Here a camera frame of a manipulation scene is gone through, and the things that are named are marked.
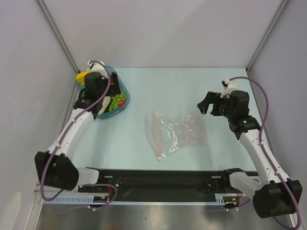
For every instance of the white cable duct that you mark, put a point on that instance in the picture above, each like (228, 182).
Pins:
(228, 198)
(80, 199)

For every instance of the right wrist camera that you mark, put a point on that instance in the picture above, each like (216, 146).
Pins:
(229, 86)

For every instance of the left white cable duct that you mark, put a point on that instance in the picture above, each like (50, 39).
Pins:
(80, 199)

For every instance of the left aluminium frame post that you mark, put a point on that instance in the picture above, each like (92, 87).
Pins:
(57, 34)

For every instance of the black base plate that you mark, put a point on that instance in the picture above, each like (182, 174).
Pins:
(163, 185)

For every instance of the teal plastic bin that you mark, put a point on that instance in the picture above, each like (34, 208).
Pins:
(108, 114)

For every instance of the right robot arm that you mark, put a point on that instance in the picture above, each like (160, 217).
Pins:
(274, 193)

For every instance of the aluminium frame post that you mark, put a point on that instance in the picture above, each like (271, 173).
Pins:
(267, 34)
(57, 34)

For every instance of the right white cable duct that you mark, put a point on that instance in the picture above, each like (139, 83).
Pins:
(228, 198)

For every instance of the clear zip top bag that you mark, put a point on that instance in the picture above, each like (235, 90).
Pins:
(167, 136)

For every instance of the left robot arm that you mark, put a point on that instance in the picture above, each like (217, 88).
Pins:
(54, 167)

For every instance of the right aluminium frame post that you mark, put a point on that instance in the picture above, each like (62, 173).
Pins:
(267, 34)

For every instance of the green fake grapes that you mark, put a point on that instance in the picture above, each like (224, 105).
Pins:
(115, 101)

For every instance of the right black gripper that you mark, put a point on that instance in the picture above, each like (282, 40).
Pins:
(214, 105)

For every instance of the small red fake apple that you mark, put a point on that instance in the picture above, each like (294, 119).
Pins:
(121, 103)

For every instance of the yellow fake banana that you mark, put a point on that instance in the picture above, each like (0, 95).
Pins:
(80, 78)

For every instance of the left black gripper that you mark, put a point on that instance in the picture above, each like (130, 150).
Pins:
(114, 88)

